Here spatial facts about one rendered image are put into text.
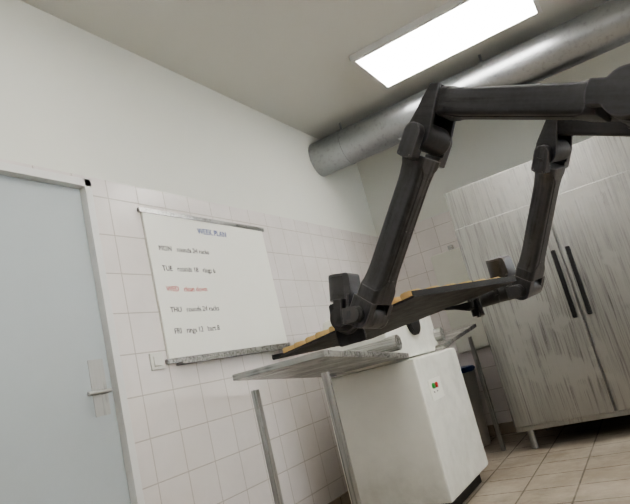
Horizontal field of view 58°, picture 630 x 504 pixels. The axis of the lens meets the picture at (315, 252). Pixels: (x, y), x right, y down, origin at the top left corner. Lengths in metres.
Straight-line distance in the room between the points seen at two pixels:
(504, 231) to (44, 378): 3.30
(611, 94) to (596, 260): 3.54
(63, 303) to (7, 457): 0.67
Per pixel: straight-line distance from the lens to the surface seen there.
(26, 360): 2.61
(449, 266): 5.54
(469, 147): 5.71
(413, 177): 1.15
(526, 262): 1.64
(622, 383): 4.48
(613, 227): 4.47
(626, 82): 0.96
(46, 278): 2.75
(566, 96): 1.02
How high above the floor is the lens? 0.89
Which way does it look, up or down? 12 degrees up
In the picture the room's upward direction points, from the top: 14 degrees counter-clockwise
